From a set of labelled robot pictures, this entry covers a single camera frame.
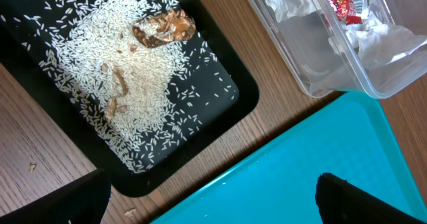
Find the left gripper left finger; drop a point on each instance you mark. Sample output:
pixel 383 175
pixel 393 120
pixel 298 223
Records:
pixel 81 201

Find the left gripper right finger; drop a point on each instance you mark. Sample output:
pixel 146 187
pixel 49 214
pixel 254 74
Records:
pixel 340 202

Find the white napkin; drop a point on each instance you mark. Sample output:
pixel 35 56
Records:
pixel 377 43

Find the brown food scrap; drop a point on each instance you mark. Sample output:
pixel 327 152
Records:
pixel 159 30

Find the red snack wrapper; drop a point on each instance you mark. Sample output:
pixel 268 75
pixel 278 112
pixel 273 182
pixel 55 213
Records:
pixel 350 12

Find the clear plastic waste bin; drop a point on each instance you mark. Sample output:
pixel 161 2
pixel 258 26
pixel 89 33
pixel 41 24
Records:
pixel 322 60

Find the teal serving tray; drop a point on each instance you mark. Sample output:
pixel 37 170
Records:
pixel 350 138

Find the black rectangular tray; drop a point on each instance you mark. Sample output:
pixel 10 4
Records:
pixel 227 93

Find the spilled rice pile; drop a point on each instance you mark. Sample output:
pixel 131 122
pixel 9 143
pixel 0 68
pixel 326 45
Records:
pixel 125 88

